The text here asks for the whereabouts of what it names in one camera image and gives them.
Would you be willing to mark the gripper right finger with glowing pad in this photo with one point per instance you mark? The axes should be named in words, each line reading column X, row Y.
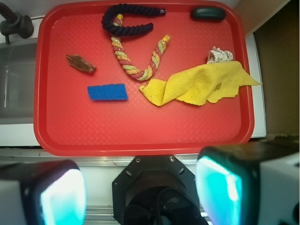
column 256, row 183

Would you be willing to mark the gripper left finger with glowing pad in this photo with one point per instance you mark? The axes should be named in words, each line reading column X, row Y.
column 42, row 193

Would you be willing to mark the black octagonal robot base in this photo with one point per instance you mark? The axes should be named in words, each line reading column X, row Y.
column 156, row 190

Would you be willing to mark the blue sponge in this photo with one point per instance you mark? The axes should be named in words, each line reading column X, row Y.
column 108, row 92

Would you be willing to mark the yellow cloth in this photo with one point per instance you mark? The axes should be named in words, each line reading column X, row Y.
column 198, row 85

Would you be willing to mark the red plastic tray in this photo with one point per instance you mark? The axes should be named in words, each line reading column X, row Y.
column 68, row 123

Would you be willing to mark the crumpled white paper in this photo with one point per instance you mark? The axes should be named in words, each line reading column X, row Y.
column 216, row 55

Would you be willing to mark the brown wood piece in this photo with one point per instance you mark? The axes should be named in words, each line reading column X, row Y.
column 80, row 63

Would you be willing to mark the stainless steel sink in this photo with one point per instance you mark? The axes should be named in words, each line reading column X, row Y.
column 17, row 80

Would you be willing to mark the dark green oval case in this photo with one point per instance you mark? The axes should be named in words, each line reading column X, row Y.
column 208, row 13

